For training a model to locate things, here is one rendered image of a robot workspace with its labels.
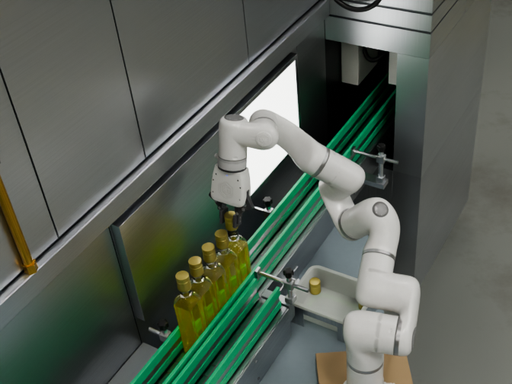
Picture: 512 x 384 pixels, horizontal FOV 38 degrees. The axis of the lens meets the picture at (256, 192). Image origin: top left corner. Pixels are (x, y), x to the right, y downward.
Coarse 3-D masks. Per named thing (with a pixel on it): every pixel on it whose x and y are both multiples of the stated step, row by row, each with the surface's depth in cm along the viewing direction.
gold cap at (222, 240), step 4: (216, 232) 197; (220, 232) 197; (224, 232) 197; (216, 236) 196; (220, 236) 196; (224, 236) 196; (216, 240) 197; (220, 240) 196; (224, 240) 196; (228, 240) 198; (216, 244) 198; (220, 244) 197; (224, 244) 197; (228, 244) 198; (220, 248) 198; (224, 248) 198
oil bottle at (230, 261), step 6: (216, 252) 202; (234, 252) 202; (216, 258) 200; (222, 258) 200; (228, 258) 200; (234, 258) 202; (222, 264) 200; (228, 264) 200; (234, 264) 202; (228, 270) 201; (234, 270) 203; (228, 276) 202; (234, 276) 204; (240, 276) 208; (228, 282) 204; (234, 282) 205; (240, 282) 209; (234, 288) 206
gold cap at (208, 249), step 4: (204, 244) 194; (208, 244) 194; (212, 244) 194; (204, 248) 193; (208, 248) 193; (212, 248) 192; (204, 252) 193; (208, 252) 192; (212, 252) 193; (204, 256) 194; (208, 256) 193; (212, 256) 193; (204, 260) 195; (208, 260) 194; (212, 260) 194
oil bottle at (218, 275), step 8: (208, 272) 196; (216, 272) 196; (224, 272) 199; (216, 280) 197; (224, 280) 200; (216, 288) 198; (224, 288) 202; (216, 296) 200; (224, 296) 203; (224, 304) 204
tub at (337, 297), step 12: (312, 276) 230; (324, 276) 229; (336, 276) 226; (348, 276) 225; (324, 288) 231; (336, 288) 229; (348, 288) 226; (300, 300) 226; (312, 300) 228; (324, 300) 228; (336, 300) 227; (348, 300) 227; (312, 312) 216; (324, 312) 214; (336, 312) 223; (348, 312) 223
